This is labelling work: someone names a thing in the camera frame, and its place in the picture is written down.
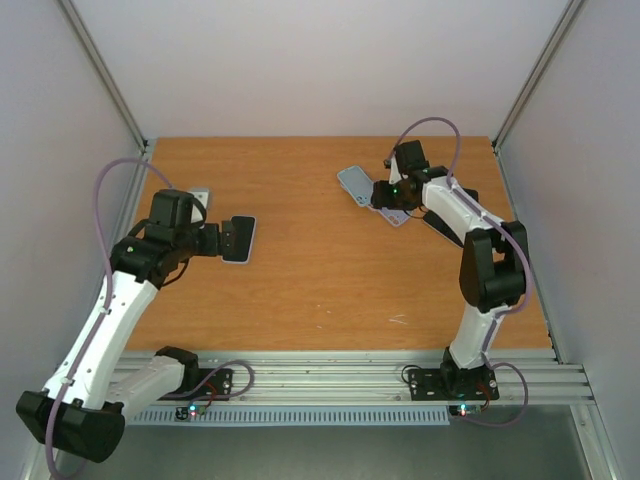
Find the black phone green edge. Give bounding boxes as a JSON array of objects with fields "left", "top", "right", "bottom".
[{"left": 223, "top": 215, "right": 257, "bottom": 264}]

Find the lavender phone case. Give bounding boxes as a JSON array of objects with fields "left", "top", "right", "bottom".
[{"left": 222, "top": 215, "right": 257, "bottom": 264}]

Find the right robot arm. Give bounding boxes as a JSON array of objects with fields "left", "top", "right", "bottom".
[{"left": 371, "top": 140, "right": 531, "bottom": 400}]

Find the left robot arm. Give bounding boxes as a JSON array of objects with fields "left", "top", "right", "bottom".
[{"left": 16, "top": 188, "right": 235, "bottom": 463}]

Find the light blue phone case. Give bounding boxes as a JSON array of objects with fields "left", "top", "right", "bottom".
[{"left": 337, "top": 166, "right": 373, "bottom": 207}]

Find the black phone white edge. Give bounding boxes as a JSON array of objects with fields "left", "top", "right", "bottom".
[{"left": 422, "top": 211, "right": 464, "bottom": 248}]

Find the black phone case top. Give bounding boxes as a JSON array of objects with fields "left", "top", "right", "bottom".
[{"left": 456, "top": 187, "right": 479, "bottom": 203}]

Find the left controller board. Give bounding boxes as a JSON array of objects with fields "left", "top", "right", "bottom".
[{"left": 174, "top": 405, "right": 208, "bottom": 422}]

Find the controller board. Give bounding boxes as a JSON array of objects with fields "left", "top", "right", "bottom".
[
  {"left": 449, "top": 403, "right": 488, "bottom": 418},
  {"left": 174, "top": 405, "right": 208, "bottom": 422}
]

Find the right controller board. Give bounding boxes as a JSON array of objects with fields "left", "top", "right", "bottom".
[{"left": 449, "top": 403, "right": 488, "bottom": 418}]

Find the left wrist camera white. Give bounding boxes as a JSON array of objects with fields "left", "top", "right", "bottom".
[{"left": 189, "top": 187, "right": 211, "bottom": 210}]

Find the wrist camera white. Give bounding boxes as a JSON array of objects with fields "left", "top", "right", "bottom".
[
  {"left": 189, "top": 187, "right": 211, "bottom": 210},
  {"left": 384, "top": 151, "right": 405, "bottom": 185}
]

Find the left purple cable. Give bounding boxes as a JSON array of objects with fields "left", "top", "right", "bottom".
[{"left": 44, "top": 157, "right": 176, "bottom": 479}]

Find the purple cable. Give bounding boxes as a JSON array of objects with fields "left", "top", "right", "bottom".
[
  {"left": 392, "top": 117, "right": 530, "bottom": 427},
  {"left": 44, "top": 157, "right": 176, "bottom": 479}
]

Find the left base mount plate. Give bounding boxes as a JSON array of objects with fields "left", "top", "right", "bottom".
[{"left": 194, "top": 368, "right": 234, "bottom": 399}]

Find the base mount plate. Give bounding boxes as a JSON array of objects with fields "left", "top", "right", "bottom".
[
  {"left": 400, "top": 365, "right": 500, "bottom": 402},
  {"left": 194, "top": 368, "right": 234, "bottom": 399}
]

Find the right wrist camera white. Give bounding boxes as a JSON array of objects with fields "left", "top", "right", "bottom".
[{"left": 384, "top": 151, "right": 405, "bottom": 185}]

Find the grey slotted cable duct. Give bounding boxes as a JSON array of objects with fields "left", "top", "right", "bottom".
[{"left": 130, "top": 405, "right": 449, "bottom": 428}]

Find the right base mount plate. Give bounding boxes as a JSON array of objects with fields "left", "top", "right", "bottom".
[{"left": 400, "top": 365, "right": 500, "bottom": 402}]

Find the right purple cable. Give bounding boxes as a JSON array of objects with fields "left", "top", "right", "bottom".
[{"left": 392, "top": 117, "right": 530, "bottom": 427}]

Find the aluminium rail frame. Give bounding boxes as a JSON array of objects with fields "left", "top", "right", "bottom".
[{"left": 99, "top": 349, "right": 596, "bottom": 406}]

